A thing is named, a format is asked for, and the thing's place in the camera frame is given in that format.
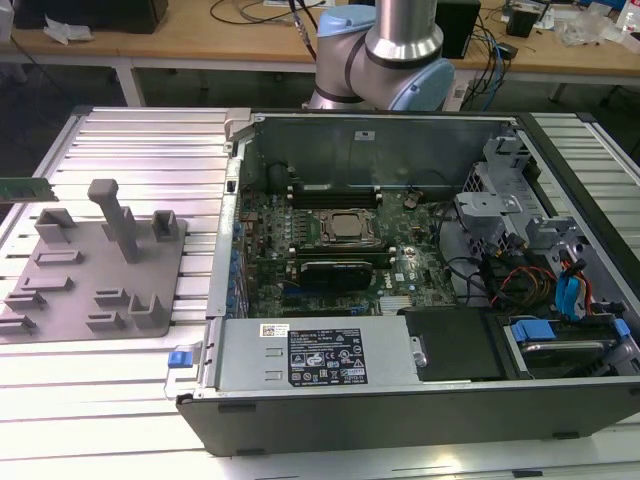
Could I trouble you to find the green motherboard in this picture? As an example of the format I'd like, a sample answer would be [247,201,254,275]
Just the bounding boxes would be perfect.
[234,189,459,319]

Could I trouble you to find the grey case release latch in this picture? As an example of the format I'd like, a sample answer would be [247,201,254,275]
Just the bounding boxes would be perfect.
[223,109,252,147]

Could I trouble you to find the black computer tower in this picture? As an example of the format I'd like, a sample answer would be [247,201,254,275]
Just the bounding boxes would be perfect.
[439,0,482,60]

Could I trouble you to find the black open PC case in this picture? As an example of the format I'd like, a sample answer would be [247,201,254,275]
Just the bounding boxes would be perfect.
[175,109,640,457]

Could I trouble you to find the clear plastic bags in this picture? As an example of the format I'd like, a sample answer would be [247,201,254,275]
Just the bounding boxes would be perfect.
[559,8,622,47]

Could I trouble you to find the black box on desk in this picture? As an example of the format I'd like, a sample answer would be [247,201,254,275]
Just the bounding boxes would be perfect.
[9,0,169,34]

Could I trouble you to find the grey power supply unit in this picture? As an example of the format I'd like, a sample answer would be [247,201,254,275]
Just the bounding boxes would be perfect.
[199,317,424,396]

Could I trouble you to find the wooden desk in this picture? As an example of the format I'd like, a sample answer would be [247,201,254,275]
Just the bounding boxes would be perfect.
[0,0,640,109]

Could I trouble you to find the grey parts rack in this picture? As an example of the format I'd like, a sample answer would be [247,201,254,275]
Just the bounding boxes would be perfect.
[0,178,190,346]

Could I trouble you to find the grey metal drive cage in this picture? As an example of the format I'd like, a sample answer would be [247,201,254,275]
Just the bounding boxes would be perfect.
[453,133,589,261]

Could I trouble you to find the black graphics card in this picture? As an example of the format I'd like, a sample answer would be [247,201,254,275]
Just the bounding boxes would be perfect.
[298,259,374,292]

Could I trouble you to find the black plastic shroud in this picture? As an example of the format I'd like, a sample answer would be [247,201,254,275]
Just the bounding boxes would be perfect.
[403,307,502,382]

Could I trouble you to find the hard disk in blue carrier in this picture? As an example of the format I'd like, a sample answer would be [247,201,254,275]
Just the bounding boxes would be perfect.
[504,319,629,381]

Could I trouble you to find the white crumpled paper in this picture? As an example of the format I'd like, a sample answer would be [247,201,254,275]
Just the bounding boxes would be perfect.
[43,14,94,46]

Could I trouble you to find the silver chipset heat sink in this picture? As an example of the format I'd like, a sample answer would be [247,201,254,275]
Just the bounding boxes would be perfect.
[382,294,419,314]

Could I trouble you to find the blue cable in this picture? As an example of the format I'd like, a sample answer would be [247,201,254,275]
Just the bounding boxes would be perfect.
[487,29,507,112]

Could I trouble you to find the CPU socket with CPU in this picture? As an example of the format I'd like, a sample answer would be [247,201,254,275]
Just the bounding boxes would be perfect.
[312,208,381,247]

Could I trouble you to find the red yellow black wire bundle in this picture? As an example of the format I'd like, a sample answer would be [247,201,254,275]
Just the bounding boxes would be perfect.
[487,264,556,307]

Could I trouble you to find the blue disk wire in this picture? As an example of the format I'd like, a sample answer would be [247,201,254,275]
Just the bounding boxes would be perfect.
[554,269,594,321]

